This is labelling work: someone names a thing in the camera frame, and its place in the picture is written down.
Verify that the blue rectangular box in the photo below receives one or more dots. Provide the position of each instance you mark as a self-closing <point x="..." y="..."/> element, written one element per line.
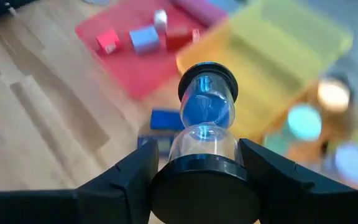
<point x="165" y="119"/>

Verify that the small white plug adapter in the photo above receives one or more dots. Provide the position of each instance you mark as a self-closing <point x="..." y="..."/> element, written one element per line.
<point x="160" y="20"/>

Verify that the small navy digital timer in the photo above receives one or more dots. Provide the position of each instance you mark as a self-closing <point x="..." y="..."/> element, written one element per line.
<point x="154" y="135"/>

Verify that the yellow translucent plastic bin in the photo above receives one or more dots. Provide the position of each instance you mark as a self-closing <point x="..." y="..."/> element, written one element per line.
<point x="259" y="62"/>

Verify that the black capped blue hourglass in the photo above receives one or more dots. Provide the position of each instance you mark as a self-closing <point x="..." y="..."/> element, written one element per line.
<point x="204" y="199"/>

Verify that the pink translucent plastic bin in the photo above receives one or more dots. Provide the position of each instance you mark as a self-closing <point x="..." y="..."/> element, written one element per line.
<point x="135" y="74"/>

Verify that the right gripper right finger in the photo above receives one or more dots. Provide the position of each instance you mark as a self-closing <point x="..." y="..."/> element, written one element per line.
<point x="291" y="199"/>

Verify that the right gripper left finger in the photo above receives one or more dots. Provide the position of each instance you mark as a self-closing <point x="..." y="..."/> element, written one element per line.
<point x="120" y="196"/>

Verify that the dark red USB charger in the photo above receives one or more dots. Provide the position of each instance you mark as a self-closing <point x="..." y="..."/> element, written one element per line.
<point x="179" y="37"/>

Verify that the lavender blue wall charger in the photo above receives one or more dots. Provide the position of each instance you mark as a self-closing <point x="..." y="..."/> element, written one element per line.
<point x="145" y="40"/>

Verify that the pink charger cube with prongs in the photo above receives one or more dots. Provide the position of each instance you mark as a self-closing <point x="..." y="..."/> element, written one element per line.
<point x="107" y="39"/>

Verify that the orange hourglass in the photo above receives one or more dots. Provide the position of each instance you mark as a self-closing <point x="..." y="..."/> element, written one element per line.
<point x="332" y="95"/>

